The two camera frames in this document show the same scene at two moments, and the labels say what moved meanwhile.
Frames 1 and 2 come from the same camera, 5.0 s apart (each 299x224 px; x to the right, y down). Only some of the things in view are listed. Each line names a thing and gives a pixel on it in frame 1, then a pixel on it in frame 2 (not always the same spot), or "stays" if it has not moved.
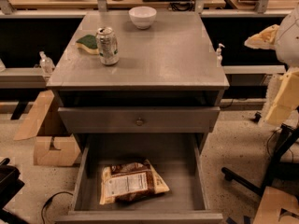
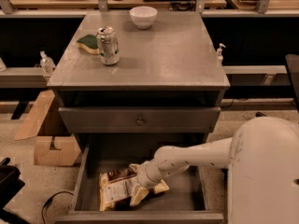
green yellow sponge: (89, 43) stays
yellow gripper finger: (264, 39) -> (148, 175)
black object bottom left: (9, 186) stays
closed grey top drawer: (139, 119) stays
